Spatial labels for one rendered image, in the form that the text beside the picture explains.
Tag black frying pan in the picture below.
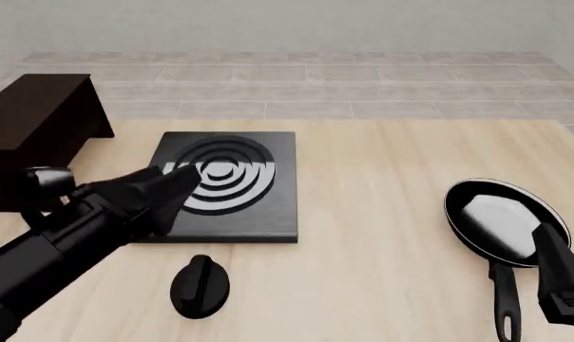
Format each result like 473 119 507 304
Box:
442 179 574 342

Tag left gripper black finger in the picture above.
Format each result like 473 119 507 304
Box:
123 165 201 237
84 163 165 208

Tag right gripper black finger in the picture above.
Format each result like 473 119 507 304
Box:
530 220 574 297

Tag round black stove knob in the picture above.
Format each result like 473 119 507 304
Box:
169 254 233 319

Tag flat black stove plate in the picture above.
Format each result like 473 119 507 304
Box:
127 130 299 245

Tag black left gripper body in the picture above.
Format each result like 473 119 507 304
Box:
67 185 151 248

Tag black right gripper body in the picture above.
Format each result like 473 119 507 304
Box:
536 285 574 326

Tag dark brown wooden cabinet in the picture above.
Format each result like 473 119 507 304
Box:
0 73 116 214

